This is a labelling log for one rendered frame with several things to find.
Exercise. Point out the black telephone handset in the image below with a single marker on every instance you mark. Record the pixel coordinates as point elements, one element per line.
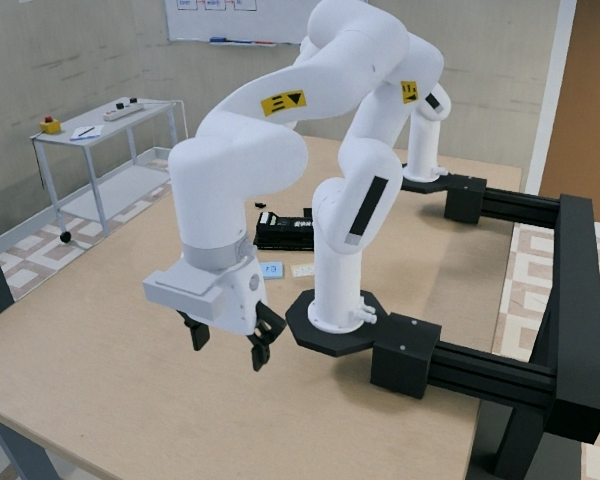
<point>279,231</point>

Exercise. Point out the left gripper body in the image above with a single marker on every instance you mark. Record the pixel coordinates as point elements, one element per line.
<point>249,287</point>

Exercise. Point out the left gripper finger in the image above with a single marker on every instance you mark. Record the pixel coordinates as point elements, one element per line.
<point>260,351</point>
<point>200,334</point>

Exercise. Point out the light blue sticky note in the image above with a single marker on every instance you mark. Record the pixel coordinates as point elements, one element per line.
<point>271,270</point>

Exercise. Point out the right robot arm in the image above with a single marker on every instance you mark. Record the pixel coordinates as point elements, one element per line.
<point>424,134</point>

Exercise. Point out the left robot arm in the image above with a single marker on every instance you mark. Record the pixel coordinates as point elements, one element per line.
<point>212,176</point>

